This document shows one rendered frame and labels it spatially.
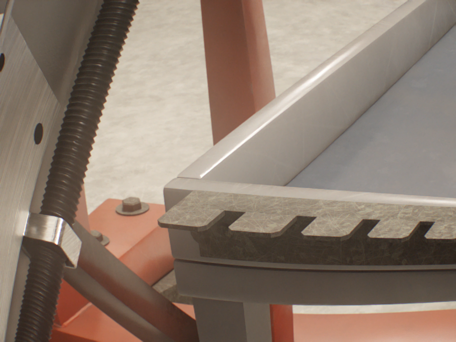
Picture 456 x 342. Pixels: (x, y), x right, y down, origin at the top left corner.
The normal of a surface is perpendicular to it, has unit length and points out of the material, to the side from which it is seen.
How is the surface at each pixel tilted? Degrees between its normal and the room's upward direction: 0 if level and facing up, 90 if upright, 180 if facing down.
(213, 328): 90
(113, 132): 0
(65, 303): 90
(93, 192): 0
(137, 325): 137
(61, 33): 90
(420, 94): 0
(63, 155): 87
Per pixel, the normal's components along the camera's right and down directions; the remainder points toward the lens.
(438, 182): -0.10, -0.93
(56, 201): -0.26, 0.28
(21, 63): 0.90, 0.07
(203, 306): -0.43, 0.36
